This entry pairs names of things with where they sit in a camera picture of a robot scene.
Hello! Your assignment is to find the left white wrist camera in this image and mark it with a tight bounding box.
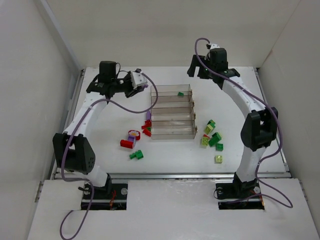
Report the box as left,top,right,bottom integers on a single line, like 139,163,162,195
130,68,148,90

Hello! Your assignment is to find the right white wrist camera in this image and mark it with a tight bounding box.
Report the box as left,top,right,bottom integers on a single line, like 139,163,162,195
206,43,220,51

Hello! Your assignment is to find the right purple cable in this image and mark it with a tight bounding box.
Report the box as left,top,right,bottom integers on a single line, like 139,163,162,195
194,37,293,209

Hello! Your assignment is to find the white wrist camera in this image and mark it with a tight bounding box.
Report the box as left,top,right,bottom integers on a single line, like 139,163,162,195
206,43,220,51
130,68,148,90

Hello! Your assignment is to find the aluminium rail front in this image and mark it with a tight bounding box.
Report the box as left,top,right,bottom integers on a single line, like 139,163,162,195
54,172,292,180

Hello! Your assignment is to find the green stepped lego brick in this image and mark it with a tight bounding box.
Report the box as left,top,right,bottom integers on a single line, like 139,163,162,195
129,150,144,160

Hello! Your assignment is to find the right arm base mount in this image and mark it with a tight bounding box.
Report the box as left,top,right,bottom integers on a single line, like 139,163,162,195
214,182,265,210

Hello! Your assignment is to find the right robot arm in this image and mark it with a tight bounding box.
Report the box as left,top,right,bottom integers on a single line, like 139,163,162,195
187,43,278,199

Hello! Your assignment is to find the clear bin first row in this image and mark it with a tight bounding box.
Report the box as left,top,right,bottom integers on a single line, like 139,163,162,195
155,84,192,97

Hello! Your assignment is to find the green and lime brick top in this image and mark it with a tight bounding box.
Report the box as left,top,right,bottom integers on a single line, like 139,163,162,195
204,119,216,134

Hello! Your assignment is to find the purple lego by bins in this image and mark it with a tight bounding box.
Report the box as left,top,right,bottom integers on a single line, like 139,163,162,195
145,110,151,121

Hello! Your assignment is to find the red flower lego brick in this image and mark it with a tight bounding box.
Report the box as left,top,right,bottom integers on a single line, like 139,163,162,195
128,130,141,141

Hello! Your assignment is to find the dark green angled brick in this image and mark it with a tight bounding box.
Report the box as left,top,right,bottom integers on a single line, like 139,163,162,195
208,132,222,147

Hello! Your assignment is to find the purple lotus lego brick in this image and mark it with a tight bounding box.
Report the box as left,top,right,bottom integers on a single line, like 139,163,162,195
127,135,137,149

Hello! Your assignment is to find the red lego cluster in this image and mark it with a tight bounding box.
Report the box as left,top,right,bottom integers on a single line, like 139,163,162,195
141,119,152,137

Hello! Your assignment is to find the lime square brick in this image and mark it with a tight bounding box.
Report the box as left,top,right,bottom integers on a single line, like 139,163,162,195
214,155,223,164

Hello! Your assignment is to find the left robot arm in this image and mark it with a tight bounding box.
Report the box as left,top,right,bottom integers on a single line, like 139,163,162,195
52,61,147,193

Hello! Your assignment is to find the purple cable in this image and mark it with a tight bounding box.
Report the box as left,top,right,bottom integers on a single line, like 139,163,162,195
194,37,293,209
59,72,159,240

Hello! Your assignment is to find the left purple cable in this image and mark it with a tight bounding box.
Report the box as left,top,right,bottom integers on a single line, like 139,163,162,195
59,72,159,240

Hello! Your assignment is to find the red rectangular lego brick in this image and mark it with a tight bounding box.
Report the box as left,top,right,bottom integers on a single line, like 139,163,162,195
120,139,134,149

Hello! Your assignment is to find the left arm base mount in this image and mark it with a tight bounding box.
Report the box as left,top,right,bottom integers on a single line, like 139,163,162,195
78,183,128,211

